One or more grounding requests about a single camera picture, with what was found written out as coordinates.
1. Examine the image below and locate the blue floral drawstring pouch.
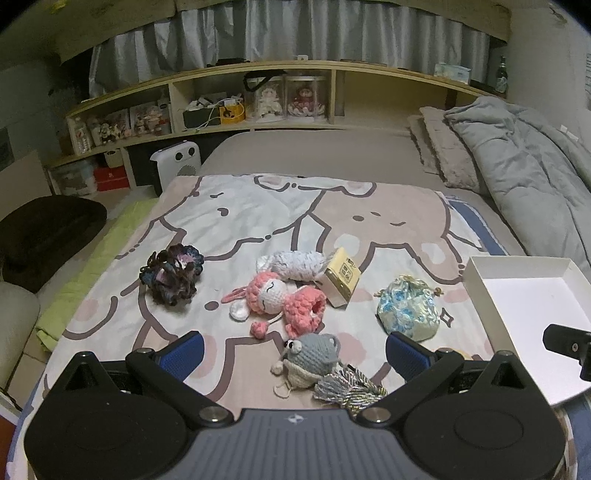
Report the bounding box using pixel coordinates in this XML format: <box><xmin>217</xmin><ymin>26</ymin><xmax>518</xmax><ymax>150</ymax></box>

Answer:
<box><xmin>375</xmin><ymin>275</ymin><xmax>443</xmax><ymax>342</ymax></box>

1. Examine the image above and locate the grey gold tassel cord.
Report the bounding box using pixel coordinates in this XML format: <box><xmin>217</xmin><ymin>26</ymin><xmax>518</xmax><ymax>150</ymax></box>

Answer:
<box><xmin>312</xmin><ymin>362</ymin><xmax>390</xmax><ymax>415</ymax></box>

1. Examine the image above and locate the dark crochet flower pouch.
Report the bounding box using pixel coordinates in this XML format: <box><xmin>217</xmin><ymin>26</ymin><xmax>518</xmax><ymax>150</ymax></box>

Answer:
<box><xmin>139</xmin><ymin>244</ymin><xmax>204</xmax><ymax>307</ymax></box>

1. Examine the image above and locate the grey crochet frog toy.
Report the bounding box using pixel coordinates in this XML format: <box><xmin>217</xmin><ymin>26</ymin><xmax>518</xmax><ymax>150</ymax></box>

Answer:
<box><xmin>270</xmin><ymin>333</ymin><xmax>341</xmax><ymax>399</ymax></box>

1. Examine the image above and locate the small yellow paper box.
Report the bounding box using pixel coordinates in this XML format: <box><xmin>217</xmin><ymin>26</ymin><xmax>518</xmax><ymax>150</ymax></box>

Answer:
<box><xmin>318</xmin><ymin>247</ymin><xmax>361</xmax><ymax>308</ymax></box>

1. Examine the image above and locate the pink crochet bunny doll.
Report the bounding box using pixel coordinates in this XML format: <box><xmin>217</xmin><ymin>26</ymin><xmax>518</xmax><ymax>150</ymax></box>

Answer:
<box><xmin>221</xmin><ymin>272</ymin><xmax>328</xmax><ymax>340</ymax></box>

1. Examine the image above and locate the white crochet pouch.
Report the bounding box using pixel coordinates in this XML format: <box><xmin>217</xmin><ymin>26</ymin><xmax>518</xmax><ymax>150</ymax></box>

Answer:
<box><xmin>256</xmin><ymin>251</ymin><xmax>328</xmax><ymax>282</ymax></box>

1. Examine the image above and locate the white cardboard tray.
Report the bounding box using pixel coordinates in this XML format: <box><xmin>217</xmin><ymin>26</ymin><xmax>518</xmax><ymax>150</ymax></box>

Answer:
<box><xmin>464</xmin><ymin>256</ymin><xmax>590</xmax><ymax>406</ymax></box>

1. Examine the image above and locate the cartoon bunny blanket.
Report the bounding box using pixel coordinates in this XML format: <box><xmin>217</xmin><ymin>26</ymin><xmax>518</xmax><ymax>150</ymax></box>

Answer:
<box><xmin>33</xmin><ymin>174</ymin><xmax>492</xmax><ymax>411</ymax></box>

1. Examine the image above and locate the green towel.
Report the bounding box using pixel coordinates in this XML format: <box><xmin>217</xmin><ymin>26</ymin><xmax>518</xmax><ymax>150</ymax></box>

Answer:
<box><xmin>34</xmin><ymin>198</ymin><xmax>157</xmax><ymax>352</ymax></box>

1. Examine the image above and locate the grey quilted duvet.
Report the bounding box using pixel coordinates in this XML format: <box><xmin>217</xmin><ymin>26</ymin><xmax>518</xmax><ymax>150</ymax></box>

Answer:
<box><xmin>445</xmin><ymin>96</ymin><xmax>590</xmax><ymax>277</ymax></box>

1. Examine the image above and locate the black cushion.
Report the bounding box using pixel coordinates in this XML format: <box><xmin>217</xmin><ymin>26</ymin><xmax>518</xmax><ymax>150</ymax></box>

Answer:
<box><xmin>1</xmin><ymin>195</ymin><xmax>107</xmax><ymax>293</ymax></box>

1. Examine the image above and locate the red box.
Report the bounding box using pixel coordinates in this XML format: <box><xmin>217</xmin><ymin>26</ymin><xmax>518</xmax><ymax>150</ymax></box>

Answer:
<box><xmin>93</xmin><ymin>166</ymin><xmax>130</xmax><ymax>192</ymax></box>

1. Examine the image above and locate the white space heater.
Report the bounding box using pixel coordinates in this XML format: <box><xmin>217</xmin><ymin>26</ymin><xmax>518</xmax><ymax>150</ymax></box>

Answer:
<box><xmin>149</xmin><ymin>140</ymin><xmax>201</xmax><ymax>195</ymax></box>

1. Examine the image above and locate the beige fuzzy pillow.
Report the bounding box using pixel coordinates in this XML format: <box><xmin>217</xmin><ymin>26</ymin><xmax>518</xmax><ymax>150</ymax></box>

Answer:
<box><xmin>408</xmin><ymin>106</ymin><xmax>488</xmax><ymax>195</ymax></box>

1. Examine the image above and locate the wooden headboard shelf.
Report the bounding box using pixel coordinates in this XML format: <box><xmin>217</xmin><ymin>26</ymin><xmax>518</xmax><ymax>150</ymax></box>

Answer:
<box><xmin>49</xmin><ymin>60</ymin><xmax>483</xmax><ymax>182</ymax></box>

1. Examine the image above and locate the black storage box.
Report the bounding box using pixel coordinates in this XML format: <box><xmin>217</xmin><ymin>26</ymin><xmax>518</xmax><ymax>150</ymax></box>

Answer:
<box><xmin>182</xmin><ymin>107</ymin><xmax>221</xmax><ymax>129</ymax></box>

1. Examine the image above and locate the white doll in case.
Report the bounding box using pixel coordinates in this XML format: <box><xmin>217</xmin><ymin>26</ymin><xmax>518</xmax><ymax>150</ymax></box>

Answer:
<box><xmin>245</xmin><ymin>76</ymin><xmax>284</xmax><ymax>123</ymax></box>

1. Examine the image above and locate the green glass bottle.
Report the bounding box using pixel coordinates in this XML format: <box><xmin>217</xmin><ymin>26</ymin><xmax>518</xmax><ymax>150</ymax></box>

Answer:
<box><xmin>495</xmin><ymin>56</ymin><xmax>508</xmax><ymax>97</ymax></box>

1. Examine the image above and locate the pink doll in case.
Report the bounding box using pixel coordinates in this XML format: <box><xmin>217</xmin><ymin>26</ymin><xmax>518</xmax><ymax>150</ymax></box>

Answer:
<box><xmin>286</xmin><ymin>75</ymin><xmax>328</xmax><ymax>123</ymax></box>

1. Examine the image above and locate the tissue box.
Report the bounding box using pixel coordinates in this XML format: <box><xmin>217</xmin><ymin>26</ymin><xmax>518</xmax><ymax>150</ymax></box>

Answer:
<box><xmin>434</xmin><ymin>62</ymin><xmax>472</xmax><ymax>85</ymax></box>

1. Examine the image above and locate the grey curtain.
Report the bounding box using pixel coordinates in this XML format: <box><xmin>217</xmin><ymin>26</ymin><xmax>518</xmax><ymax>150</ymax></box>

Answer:
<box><xmin>89</xmin><ymin>1</ymin><xmax>490</xmax><ymax>97</ymax></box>

